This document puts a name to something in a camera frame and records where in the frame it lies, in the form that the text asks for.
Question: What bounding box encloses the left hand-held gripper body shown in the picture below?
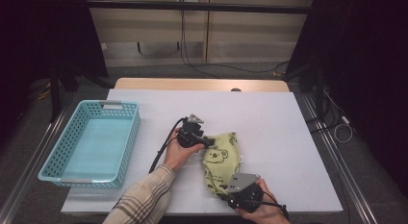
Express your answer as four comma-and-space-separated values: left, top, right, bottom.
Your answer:
176, 113, 205, 149

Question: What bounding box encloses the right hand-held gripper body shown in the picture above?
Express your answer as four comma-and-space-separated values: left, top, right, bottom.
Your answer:
226, 173, 264, 213

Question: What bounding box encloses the green printed baby romper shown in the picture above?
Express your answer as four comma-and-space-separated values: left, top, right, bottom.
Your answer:
201, 132, 243, 198

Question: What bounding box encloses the light blue plastic basket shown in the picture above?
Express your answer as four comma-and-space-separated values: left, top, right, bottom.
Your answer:
38, 99, 141, 190

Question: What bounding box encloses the person's left hand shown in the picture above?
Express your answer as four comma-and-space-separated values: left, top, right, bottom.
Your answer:
163, 127, 206, 173

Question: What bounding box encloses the person's right hand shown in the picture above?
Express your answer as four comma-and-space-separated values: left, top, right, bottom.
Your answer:
235, 179, 292, 224

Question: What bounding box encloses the wooden table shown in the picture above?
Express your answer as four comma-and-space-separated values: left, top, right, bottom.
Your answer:
114, 77, 291, 93

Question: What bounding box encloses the black metal stand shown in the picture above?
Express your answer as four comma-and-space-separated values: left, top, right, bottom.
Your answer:
282, 62, 325, 117
49, 62, 115, 123

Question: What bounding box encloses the long wooden desk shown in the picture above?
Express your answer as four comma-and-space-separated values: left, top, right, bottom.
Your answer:
85, 0, 317, 15

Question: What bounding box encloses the black curtain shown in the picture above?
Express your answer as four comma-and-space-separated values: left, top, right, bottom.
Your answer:
285, 0, 408, 196
0, 0, 109, 145

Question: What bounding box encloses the left hand-held gripper black cable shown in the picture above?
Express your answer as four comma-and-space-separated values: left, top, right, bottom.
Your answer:
148, 117, 188, 174

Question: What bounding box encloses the hand-held gripper black cable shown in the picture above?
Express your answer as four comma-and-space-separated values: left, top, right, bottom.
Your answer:
253, 189, 290, 220
148, 117, 188, 174

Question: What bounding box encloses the right hand-held gripper black cable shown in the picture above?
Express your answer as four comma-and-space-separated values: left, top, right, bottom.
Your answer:
253, 189, 290, 220

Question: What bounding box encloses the black power cable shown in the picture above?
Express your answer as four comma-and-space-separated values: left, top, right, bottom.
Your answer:
179, 1, 292, 79

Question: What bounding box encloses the aluminium floor rail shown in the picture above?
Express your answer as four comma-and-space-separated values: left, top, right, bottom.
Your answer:
0, 88, 80, 224
301, 92, 379, 224

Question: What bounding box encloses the white coiled cable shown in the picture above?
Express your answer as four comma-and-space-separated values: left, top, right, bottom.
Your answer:
321, 88, 354, 144

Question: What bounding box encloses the yellow floor cable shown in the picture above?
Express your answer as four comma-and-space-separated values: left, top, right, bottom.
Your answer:
30, 81, 52, 102

